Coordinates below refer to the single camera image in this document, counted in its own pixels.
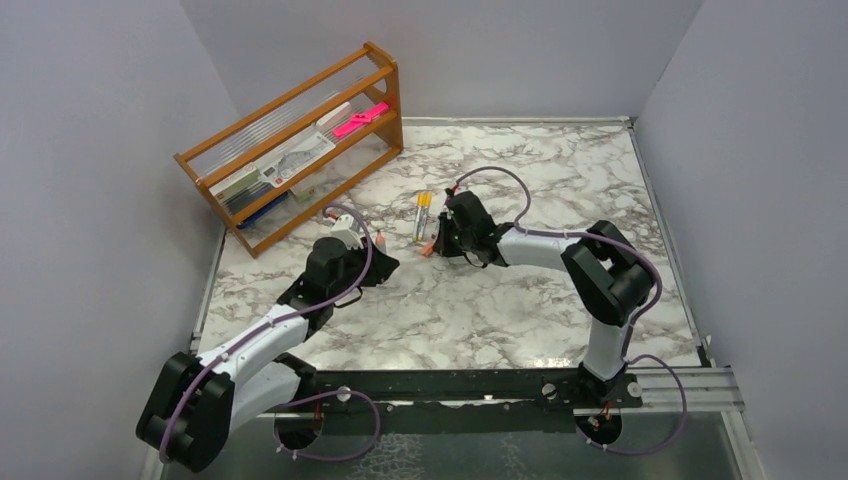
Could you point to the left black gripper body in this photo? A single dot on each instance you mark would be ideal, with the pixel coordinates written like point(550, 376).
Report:
point(355, 261)

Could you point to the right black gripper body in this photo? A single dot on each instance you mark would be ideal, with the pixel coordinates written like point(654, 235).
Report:
point(451, 242)

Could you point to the white pen yellow end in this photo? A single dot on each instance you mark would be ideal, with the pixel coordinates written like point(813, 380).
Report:
point(425, 219)

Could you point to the orange tip white marker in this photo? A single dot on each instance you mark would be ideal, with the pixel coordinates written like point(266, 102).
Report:
point(380, 241)

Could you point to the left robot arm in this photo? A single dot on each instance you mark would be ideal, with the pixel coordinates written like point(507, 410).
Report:
point(198, 400)

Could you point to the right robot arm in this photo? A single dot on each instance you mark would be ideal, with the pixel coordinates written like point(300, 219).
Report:
point(612, 279)

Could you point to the white digital scale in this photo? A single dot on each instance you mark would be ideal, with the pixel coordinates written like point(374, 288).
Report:
point(291, 157)

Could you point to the wooden rack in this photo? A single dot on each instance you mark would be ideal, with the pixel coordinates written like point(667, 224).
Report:
point(354, 84)

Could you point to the green white box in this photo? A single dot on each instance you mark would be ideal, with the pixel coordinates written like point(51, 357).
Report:
point(235, 190)

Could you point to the pink tool on rack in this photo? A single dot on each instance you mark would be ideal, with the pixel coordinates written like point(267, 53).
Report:
point(359, 120)

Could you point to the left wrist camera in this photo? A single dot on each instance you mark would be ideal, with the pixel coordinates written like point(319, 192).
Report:
point(348, 230)

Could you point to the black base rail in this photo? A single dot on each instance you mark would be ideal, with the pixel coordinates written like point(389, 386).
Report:
point(470, 401)

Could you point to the aluminium frame rail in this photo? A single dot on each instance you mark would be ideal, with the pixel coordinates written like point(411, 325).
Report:
point(705, 389)

